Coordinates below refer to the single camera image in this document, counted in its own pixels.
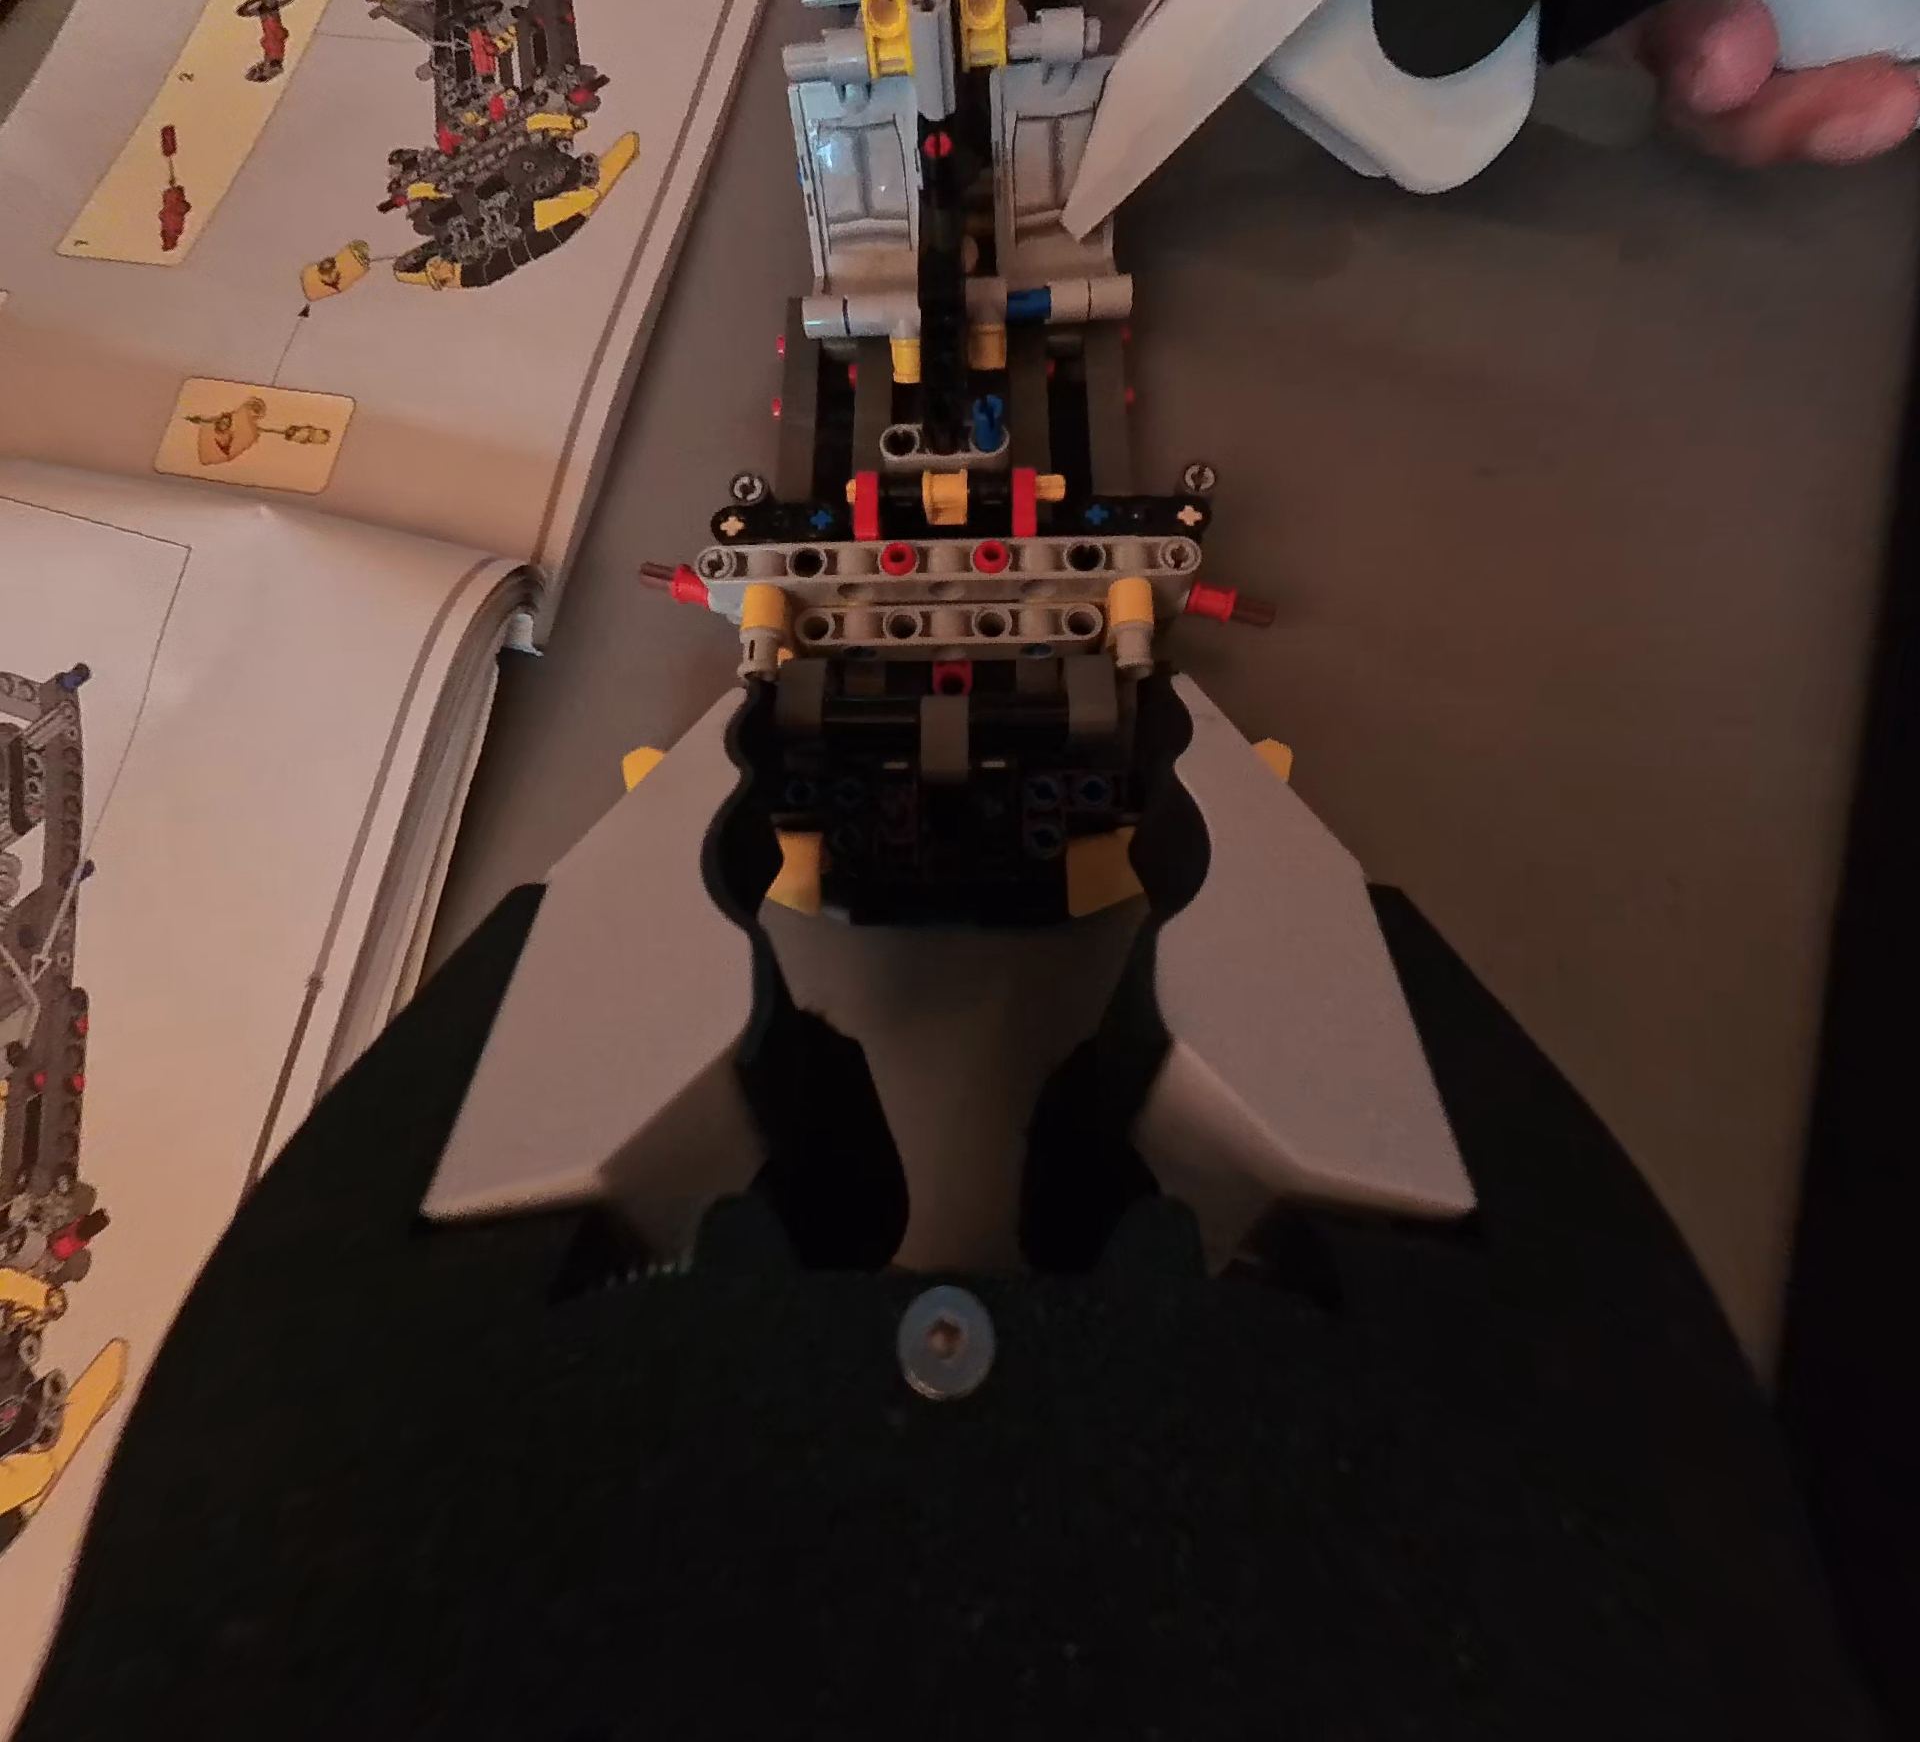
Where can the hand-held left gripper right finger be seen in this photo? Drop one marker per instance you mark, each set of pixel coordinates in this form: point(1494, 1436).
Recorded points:
point(1306, 1022)

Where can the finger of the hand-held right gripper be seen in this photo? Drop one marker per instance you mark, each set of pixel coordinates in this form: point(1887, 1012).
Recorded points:
point(1246, 15)

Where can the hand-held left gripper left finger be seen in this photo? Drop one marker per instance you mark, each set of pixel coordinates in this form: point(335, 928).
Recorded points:
point(616, 1022)

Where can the grey lego panel piece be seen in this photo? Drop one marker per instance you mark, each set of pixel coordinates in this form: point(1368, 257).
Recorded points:
point(1053, 166)

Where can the lego car chassis model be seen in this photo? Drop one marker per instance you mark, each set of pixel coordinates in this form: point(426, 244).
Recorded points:
point(960, 573)

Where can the open lego instruction booklet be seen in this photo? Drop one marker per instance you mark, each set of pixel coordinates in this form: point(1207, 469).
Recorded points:
point(376, 317)

